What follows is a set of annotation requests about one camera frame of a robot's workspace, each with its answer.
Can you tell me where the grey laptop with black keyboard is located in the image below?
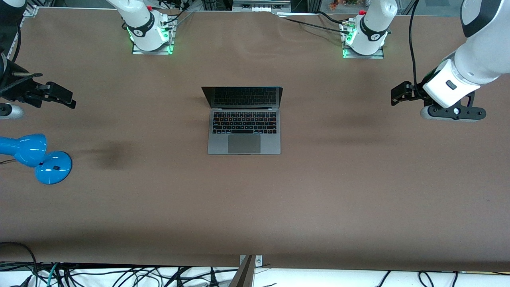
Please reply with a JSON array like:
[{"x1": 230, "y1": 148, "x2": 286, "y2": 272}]
[{"x1": 201, "y1": 86, "x2": 284, "y2": 155}]

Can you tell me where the blue desk lamp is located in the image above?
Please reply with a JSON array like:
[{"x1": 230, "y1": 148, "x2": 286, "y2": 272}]
[{"x1": 0, "y1": 134, "x2": 73, "y2": 185}]

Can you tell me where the brown table cover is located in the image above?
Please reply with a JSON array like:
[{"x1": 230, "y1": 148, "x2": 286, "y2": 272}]
[{"x1": 0, "y1": 8, "x2": 510, "y2": 271}]

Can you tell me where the grey power strip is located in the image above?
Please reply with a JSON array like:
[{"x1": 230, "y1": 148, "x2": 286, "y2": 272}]
[{"x1": 232, "y1": 0, "x2": 292, "y2": 12}]

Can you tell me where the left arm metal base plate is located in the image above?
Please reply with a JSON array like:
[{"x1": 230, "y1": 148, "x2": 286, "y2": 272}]
[{"x1": 342, "y1": 21, "x2": 385, "y2": 60}]

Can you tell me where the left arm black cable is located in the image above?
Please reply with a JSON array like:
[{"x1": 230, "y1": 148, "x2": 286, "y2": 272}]
[{"x1": 408, "y1": 0, "x2": 421, "y2": 94}]

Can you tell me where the aluminium frame corner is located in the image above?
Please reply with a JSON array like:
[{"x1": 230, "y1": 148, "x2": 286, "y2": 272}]
[{"x1": 16, "y1": 0, "x2": 40, "y2": 17}]

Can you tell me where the short black cable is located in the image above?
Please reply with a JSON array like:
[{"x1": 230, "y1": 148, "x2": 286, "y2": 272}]
[{"x1": 317, "y1": 11, "x2": 349, "y2": 25}]

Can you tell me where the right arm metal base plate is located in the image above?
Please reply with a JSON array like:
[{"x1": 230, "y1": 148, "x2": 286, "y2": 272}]
[{"x1": 131, "y1": 16, "x2": 175, "y2": 55}]

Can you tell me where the long black cable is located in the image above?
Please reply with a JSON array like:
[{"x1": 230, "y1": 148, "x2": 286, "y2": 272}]
[{"x1": 284, "y1": 17, "x2": 352, "y2": 35}]

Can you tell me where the black base cable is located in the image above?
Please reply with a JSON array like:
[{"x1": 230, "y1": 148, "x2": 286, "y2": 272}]
[{"x1": 161, "y1": 7, "x2": 194, "y2": 27}]

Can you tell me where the black looping cable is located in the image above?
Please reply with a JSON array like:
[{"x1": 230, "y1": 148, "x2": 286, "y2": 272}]
[{"x1": 0, "y1": 241, "x2": 39, "y2": 287}]

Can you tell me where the teal cable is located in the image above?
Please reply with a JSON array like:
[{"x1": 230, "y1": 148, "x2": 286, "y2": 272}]
[{"x1": 46, "y1": 262, "x2": 60, "y2": 287}]

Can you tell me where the black cable tangle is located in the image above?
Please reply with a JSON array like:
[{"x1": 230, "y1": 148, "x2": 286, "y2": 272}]
[{"x1": 38, "y1": 264, "x2": 239, "y2": 287}]

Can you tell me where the metal bracket with dark bar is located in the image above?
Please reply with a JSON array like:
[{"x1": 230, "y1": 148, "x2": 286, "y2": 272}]
[{"x1": 229, "y1": 254, "x2": 263, "y2": 287}]

